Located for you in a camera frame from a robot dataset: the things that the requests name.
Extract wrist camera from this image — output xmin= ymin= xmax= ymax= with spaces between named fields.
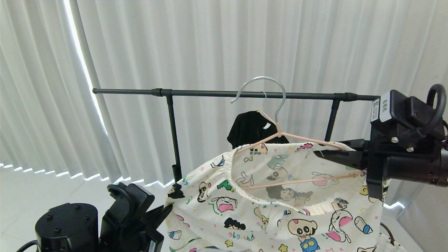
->
xmin=101 ymin=182 xmax=155 ymax=242
xmin=370 ymin=83 xmax=448 ymax=156

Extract black garment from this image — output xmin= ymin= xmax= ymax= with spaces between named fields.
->
xmin=227 ymin=111 xmax=290 ymax=149

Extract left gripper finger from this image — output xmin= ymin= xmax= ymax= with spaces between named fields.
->
xmin=145 ymin=204 xmax=174 ymax=228

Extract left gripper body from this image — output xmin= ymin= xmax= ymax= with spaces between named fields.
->
xmin=101 ymin=224 xmax=165 ymax=252

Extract black cable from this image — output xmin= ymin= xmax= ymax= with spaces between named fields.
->
xmin=16 ymin=240 xmax=40 ymax=252

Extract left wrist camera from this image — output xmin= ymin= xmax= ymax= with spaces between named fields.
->
xmin=101 ymin=182 xmax=155 ymax=242

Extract white curtain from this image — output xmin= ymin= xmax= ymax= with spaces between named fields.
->
xmin=0 ymin=0 xmax=448 ymax=210

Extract white laundry basket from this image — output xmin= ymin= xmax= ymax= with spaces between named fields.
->
xmin=376 ymin=222 xmax=408 ymax=252

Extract black clothes rack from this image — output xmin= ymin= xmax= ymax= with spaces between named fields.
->
xmin=92 ymin=87 xmax=380 ymax=182

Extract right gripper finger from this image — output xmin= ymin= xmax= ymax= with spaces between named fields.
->
xmin=313 ymin=149 xmax=368 ymax=171
xmin=338 ymin=139 xmax=370 ymax=149

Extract cream printed shorts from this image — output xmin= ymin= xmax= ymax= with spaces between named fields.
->
xmin=164 ymin=142 xmax=390 ymax=252

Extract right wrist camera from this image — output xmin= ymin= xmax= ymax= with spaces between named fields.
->
xmin=370 ymin=83 xmax=448 ymax=156

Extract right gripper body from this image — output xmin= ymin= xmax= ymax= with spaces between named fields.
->
xmin=366 ymin=138 xmax=448 ymax=202

